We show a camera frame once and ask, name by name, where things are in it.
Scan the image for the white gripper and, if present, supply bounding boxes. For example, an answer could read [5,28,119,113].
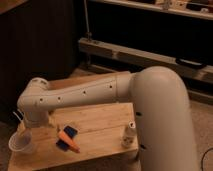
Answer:
[19,116,49,135]

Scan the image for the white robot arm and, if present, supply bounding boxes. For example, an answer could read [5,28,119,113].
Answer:
[17,66,199,171]

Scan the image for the orange carrot toy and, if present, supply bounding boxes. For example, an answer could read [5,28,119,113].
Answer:
[58,131,80,153]

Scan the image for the blue sponge block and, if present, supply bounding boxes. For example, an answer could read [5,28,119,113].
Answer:
[56,126,79,151]

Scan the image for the wooden table board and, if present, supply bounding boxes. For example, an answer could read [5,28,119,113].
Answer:
[7,70,140,171]

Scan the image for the small white bottle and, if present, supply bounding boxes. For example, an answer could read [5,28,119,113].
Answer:
[122,122,136,148]

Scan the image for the metal pole stand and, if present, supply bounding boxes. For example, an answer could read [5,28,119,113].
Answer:
[83,0,92,41]

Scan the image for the black handle on shelf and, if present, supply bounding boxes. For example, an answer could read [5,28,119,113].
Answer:
[175,58,207,70]

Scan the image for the black cable on floor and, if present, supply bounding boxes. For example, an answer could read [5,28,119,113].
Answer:
[200,147,213,171]

